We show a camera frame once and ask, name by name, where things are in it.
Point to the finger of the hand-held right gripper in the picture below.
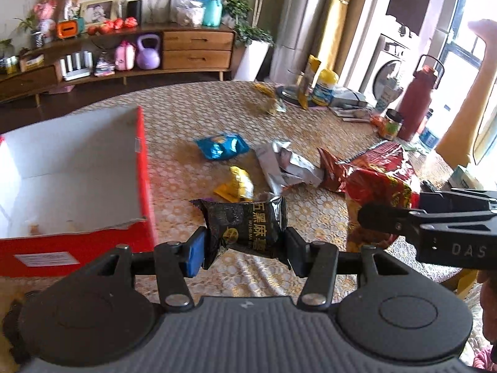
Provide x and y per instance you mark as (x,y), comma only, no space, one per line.
(382,217)

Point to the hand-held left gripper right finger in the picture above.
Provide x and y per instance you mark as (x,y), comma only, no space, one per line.
(296,254)

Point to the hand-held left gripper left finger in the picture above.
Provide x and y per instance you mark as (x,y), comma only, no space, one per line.
(196,254)

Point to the large red snack bag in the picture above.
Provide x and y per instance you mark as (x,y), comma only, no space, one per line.
(376,186)

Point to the black snack packet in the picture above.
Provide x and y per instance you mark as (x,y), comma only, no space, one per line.
(240,221)

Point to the dark red snack packet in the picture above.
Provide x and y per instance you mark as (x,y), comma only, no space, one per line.
(332,171)

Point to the yellow snack packet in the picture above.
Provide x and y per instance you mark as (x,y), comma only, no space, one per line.
(238,182)

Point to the silver snack packet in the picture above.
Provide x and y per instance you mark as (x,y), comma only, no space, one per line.
(287,167)

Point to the blue snack packet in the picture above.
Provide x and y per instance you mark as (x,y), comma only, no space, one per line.
(221,145)

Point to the red cardboard box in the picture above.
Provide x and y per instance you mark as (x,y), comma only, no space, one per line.
(70,171)

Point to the person's right hand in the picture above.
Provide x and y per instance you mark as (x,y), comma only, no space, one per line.
(488,303)

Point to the jar with black lid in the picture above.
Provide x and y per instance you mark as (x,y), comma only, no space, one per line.
(390,124)

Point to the blue label bottle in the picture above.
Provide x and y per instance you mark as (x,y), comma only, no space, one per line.
(429,134)

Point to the tan cloth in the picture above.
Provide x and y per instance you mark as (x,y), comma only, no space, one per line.
(462,124)

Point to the maroon water bottle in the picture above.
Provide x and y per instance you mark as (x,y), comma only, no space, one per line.
(415,105)

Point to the stack of papers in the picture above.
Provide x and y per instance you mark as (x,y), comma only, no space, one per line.
(349,101)

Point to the wipes canister yellow lid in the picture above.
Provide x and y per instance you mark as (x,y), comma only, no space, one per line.
(324,87)

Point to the washing machine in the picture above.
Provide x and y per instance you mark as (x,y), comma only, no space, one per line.
(386,70)

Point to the dark round pan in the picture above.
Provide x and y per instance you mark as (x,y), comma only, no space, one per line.
(289,94)

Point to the tall yellow snack bag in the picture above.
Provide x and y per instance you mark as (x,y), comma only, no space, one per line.
(306,81)

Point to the small gold packet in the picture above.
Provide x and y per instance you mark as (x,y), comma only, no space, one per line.
(264,88)

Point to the potted plant white pot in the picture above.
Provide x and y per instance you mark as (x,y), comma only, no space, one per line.
(252,60)

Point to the gold rolled mat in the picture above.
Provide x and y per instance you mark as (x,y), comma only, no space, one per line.
(337,19)

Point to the purple kettlebell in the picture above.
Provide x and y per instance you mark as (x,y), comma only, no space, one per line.
(148,56)

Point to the white standing air conditioner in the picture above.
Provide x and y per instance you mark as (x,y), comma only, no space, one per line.
(299,27)

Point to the stack of magazines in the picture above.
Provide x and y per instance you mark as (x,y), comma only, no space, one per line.
(104,67)

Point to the pink small case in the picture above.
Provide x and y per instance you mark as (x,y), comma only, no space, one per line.
(125,56)

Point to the wooden TV cabinet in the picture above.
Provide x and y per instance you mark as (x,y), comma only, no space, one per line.
(194,40)

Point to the white router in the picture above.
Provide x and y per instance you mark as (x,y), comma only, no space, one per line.
(77,64)

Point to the clear plastic bag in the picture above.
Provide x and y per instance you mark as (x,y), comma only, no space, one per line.
(186,13)

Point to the red apple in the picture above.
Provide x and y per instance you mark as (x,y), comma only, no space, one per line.
(92,30)
(104,28)

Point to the teal spray bottle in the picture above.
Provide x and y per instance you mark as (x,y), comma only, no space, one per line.
(212,9)

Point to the black speaker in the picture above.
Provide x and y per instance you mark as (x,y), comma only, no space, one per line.
(135,11)

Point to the flat white box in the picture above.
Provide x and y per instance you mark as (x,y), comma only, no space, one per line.
(32,62)

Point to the orange tissue box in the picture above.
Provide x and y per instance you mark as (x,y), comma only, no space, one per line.
(70,28)

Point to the framed photo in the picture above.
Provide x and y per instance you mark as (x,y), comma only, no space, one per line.
(100,11)

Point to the small yellow bottles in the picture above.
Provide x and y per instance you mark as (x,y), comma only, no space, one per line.
(9,66)

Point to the small plant striped pot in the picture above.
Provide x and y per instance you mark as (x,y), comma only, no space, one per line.
(35,39)

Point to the pink plush toy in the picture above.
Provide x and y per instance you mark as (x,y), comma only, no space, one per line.
(44,11)

